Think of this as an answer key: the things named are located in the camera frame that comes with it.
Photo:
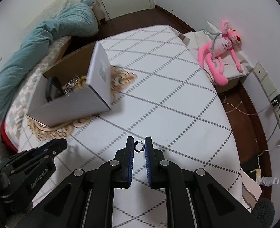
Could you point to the patterned white tablecloth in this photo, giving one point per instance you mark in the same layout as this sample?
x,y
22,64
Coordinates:
x,y
165,95

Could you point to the red bed sheet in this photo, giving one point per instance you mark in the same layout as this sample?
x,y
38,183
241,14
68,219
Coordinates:
x,y
6,141

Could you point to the teal blanket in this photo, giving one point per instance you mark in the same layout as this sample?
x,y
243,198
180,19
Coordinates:
x,y
76,20

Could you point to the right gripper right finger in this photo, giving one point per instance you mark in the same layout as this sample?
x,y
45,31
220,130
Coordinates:
x,y
153,157

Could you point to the checkered bed mattress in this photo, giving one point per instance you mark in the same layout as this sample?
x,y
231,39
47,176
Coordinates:
x,y
20,104

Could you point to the black smart band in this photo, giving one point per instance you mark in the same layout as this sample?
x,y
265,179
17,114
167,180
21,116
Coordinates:
x,y
53,89

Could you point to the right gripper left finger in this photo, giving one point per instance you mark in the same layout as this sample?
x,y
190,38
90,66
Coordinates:
x,y
125,158

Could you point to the black plug adapter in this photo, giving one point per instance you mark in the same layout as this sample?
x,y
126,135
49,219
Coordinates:
x,y
276,101

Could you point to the pink panther plush toy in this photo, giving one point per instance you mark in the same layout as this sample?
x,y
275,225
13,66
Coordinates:
x,y
211,52

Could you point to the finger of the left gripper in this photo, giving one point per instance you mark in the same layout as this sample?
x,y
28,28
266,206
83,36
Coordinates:
x,y
50,150

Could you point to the open white cardboard box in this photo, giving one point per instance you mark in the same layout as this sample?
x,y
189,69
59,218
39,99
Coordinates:
x,y
85,76

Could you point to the wall power strip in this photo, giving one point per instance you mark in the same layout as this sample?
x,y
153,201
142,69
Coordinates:
x,y
268,87

